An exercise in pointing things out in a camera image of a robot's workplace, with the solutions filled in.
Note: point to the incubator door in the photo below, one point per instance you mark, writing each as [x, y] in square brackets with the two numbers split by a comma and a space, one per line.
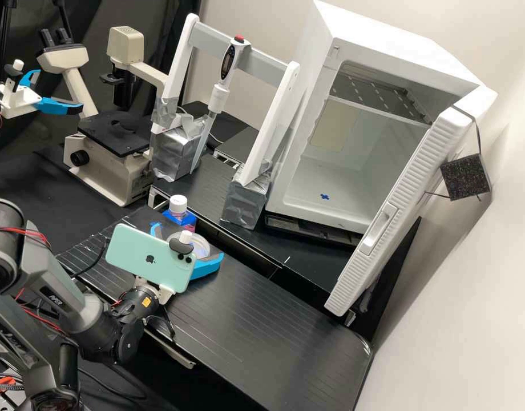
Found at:
[399, 205]

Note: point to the white pipette stand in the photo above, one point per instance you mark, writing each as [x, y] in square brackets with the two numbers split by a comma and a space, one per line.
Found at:
[271, 128]

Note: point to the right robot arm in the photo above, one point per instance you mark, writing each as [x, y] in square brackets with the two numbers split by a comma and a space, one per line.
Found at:
[53, 278]

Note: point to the pipette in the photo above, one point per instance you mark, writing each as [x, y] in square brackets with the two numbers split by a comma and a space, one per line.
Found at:
[227, 64]

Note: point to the black tray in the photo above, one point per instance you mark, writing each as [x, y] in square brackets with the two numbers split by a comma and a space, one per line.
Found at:
[305, 231]

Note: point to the petri dish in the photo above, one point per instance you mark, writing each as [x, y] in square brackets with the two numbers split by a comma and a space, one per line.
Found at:
[200, 245]

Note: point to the cream microscope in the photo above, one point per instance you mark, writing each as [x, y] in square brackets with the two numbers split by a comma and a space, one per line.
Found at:
[112, 158]

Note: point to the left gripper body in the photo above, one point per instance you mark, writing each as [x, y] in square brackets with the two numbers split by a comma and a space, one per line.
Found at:
[18, 102]

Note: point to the right wrist camera phone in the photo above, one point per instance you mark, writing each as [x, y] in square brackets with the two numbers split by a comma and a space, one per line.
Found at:
[147, 257]

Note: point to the black platform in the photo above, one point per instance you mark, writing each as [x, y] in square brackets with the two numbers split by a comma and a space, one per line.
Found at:
[254, 334]
[239, 143]
[296, 259]

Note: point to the white incubator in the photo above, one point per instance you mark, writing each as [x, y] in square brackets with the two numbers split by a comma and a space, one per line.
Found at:
[374, 55]

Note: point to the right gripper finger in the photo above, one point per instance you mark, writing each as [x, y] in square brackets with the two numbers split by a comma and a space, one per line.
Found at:
[207, 267]
[154, 227]

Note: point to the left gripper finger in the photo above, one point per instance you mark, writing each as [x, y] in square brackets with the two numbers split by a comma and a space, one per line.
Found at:
[59, 107]
[30, 78]

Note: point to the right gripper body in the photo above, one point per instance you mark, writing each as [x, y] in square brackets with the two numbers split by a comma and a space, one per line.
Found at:
[156, 290]

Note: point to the small bottle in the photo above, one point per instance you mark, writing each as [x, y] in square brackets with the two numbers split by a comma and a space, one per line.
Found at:
[177, 208]

